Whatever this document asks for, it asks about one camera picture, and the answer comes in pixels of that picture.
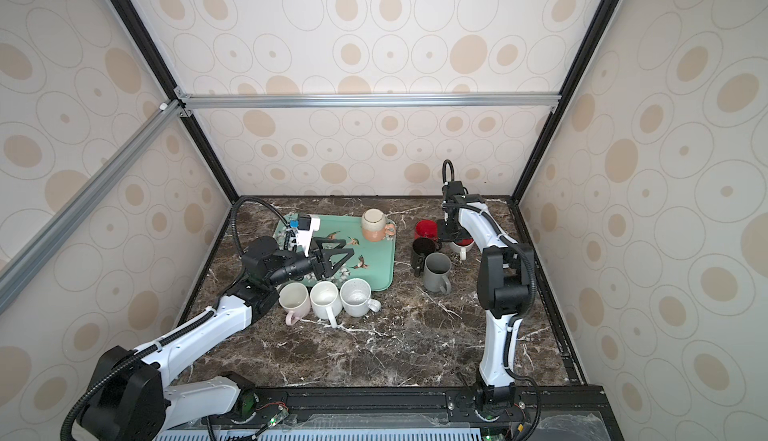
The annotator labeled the horizontal aluminium bar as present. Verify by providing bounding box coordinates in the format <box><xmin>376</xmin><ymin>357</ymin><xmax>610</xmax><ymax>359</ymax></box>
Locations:
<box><xmin>181</xmin><ymin>92</ymin><xmax>560</xmax><ymax>109</ymax></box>

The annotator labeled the left diagonal aluminium bar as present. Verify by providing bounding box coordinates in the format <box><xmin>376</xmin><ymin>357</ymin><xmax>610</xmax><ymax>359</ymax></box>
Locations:
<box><xmin>1</xmin><ymin>100</ymin><xmax>182</xmax><ymax>311</ymax></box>

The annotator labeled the white round mug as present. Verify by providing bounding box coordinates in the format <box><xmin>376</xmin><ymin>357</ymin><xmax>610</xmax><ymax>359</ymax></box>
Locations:
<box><xmin>309</xmin><ymin>281</ymin><xmax>343</xmax><ymax>328</ymax></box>

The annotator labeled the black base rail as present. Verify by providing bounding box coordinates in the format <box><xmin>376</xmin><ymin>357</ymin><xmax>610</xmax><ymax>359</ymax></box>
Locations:
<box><xmin>160</xmin><ymin>385</ymin><xmax>623</xmax><ymax>440</ymax></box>

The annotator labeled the pink mug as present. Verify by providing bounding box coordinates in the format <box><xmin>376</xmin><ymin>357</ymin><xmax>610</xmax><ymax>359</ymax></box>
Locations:
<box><xmin>278</xmin><ymin>282</ymin><xmax>311</xmax><ymax>326</ymax></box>

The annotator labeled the cream speckled mug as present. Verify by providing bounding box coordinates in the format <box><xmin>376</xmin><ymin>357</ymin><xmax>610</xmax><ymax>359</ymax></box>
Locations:
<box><xmin>340</xmin><ymin>278</ymin><xmax>381</xmax><ymax>318</ymax></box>

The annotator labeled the red mug black handle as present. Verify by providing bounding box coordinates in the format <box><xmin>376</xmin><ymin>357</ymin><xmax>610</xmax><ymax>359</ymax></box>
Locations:
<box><xmin>414</xmin><ymin>219</ymin><xmax>438</xmax><ymax>241</ymax></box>

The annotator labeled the green led circuit board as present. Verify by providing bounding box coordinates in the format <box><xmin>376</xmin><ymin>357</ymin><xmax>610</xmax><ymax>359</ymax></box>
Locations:
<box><xmin>256</xmin><ymin>402</ymin><xmax>290</xmax><ymax>428</ymax></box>

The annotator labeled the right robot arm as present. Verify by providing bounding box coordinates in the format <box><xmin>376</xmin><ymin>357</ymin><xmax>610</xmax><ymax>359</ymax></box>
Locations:
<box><xmin>437</xmin><ymin>159</ymin><xmax>537</xmax><ymax>410</ymax></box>

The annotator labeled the dark grey mug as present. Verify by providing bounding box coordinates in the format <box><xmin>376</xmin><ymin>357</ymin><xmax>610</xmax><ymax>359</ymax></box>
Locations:
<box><xmin>422</xmin><ymin>252</ymin><xmax>452</xmax><ymax>295</ymax></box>

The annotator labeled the green floral bird tray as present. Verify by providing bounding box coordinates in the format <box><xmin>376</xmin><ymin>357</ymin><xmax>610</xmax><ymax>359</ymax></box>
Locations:
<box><xmin>272</xmin><ymin>212</ymin><xmax>398</xmax><ymax>293</ymax></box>

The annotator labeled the cream orange mug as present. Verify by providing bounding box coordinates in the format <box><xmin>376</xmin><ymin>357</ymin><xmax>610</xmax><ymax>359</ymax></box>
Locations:
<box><xmin>361</xmin><ymin>208</ymin><xmax>396</xmax><ymax>242</ymax></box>

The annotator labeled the white mug back row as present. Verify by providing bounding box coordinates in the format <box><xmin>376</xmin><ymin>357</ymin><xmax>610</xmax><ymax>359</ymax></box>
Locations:
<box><xmin>449</xmin><ymin>238</ymin><xmax>475</xmax><ymax>262</ymax></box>

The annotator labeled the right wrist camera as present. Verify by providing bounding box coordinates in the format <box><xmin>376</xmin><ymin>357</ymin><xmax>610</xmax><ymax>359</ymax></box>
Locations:
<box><xmin>442</xmin><ymin>180</ymin><xmax>468</xmax><ymax>203</ymax></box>

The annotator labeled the right black corner post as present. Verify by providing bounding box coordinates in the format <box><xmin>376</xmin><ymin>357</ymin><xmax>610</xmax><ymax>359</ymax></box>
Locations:
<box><xmin>509</xmin><ymin>0</ymin><xmax>621</xmax><ymax>206</ymax></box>

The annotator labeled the black corner frame post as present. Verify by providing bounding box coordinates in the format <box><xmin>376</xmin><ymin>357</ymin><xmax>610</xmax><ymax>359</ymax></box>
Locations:
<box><xmin>109</xmin><ymin>0</ymin><xmax>239</xmax><ymax>204</ymax></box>

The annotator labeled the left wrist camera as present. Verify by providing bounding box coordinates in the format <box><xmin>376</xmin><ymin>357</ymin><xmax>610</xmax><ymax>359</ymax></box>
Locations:
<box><xmin>286</xmin><ymin>214</ymin><xmax>321</xmax><ymax>256</ymax></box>

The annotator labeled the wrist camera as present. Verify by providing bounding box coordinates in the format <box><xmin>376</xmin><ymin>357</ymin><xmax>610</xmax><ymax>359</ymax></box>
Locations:
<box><xmin>286</xmin><ymin>214</ymin><xmax>321</xmax><ymax>256</ymax></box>
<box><xmin>442</xmin><ymin>180</ymin><xmax>468</xmax><ymax>203</ymax></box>

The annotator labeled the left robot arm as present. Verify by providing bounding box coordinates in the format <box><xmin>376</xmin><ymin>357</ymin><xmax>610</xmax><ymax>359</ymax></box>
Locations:
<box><xmin>59</xmin><ymin>195</ymin><xmax>354</xmax><ymax>440</ymax></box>

